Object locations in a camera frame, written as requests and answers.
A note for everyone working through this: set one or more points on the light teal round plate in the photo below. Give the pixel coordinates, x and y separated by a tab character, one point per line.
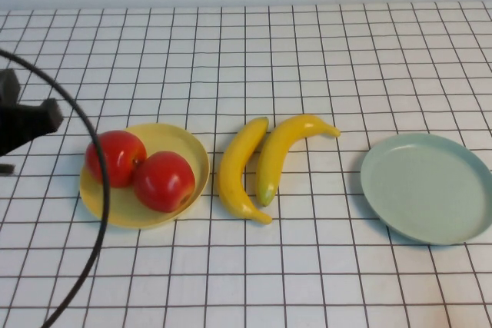
423	189

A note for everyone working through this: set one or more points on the red apple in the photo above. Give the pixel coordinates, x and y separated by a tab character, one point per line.
123	159
163	182

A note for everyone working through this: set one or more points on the yellow banana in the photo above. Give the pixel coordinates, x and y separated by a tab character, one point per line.
273	159
230	174

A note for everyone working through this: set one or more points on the yellow round plate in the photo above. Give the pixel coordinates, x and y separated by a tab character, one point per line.
184	151

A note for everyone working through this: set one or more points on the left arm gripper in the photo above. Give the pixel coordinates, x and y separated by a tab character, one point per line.
23	124

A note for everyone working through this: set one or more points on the white grid-patterned tablecloth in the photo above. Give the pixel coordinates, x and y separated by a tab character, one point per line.
269	55

